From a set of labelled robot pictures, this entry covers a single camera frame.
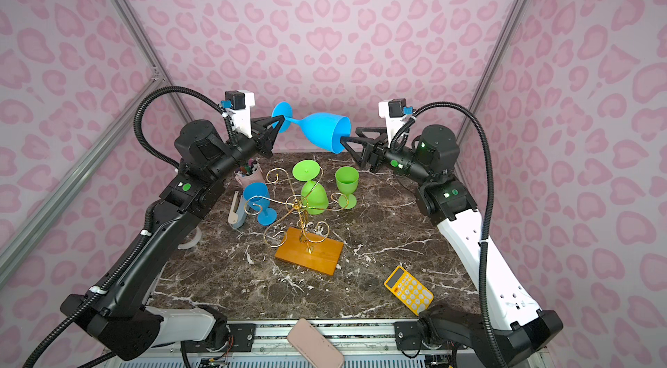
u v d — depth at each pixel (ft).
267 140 1.74
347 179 3.10
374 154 1.65
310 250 2.89
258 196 2.14
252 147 1.78
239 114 1.64
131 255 1.32
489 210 1.44
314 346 2.40
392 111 1.61
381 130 1.90
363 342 2.40
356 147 1.71
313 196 2.28
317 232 3.12
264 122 1.81
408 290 2.63
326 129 1.78
